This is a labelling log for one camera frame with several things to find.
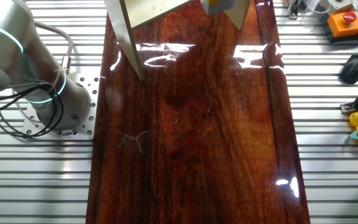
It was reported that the yellow box green push button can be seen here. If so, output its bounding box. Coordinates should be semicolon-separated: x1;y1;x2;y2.
200;0;237;16

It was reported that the beige wooden shelf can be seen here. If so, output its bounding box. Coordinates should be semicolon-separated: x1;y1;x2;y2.
103;0;252;82

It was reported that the glossy red-brown wooden board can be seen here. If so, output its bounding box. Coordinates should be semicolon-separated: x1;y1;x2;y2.
85;0;311;224

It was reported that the black computer mouse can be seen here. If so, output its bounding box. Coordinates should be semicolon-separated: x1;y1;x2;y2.
339;55;358;85

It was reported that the orange emergency stop box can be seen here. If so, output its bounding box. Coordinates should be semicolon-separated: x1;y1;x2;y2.
327;11;358;39

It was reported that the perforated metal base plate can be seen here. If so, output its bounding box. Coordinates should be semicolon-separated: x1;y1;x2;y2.
22;73;101;141

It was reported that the black cable bundle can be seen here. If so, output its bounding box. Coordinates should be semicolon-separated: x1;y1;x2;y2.
0;82;65;138

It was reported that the thick grey cable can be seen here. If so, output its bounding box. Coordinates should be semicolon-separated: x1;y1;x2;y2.
34;21;74;76

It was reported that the dark metal stand bracket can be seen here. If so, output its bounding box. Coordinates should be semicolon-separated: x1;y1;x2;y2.
287;0;303;20

